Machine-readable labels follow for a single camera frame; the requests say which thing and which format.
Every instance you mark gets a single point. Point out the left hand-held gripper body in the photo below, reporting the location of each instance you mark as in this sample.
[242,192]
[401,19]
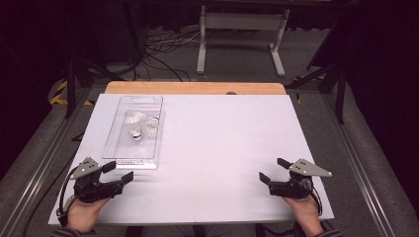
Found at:
[95,191]

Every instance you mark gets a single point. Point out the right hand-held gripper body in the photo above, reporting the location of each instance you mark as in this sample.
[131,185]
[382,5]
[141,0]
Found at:
[290,188]

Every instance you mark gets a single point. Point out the clear plastic tray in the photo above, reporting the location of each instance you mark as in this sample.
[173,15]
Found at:
[131,151]

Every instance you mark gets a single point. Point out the white feather shuttlecock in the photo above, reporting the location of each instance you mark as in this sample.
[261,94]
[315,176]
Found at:
[142,118]
[131,120]
[151,127]

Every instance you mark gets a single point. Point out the person's left hand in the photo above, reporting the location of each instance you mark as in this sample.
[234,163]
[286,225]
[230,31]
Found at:
[84,215]

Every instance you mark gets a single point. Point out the person's right hand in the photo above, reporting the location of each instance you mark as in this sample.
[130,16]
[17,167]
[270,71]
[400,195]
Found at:
[306,210]

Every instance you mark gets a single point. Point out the white table cover sheet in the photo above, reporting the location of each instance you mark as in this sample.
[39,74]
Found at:
[214,197]

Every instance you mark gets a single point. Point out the person's grey trousers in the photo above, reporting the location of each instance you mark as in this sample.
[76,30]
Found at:
[227,231]

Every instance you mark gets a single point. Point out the black tripod stand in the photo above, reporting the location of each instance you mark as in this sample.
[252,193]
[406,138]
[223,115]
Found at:
[70,92]
[341,98]

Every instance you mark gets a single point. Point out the yellow black floor tape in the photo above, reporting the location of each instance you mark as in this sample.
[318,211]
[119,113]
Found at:
[56,98]

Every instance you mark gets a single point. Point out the dark round table plug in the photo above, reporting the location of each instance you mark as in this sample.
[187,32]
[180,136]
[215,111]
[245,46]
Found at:
[231,93]

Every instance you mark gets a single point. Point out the aluminium floor rail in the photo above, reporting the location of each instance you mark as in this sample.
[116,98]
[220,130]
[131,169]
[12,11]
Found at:
[357,164]
[43,164]

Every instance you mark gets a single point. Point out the white metal stand frame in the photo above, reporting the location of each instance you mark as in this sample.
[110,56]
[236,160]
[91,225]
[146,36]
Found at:
[242,21]

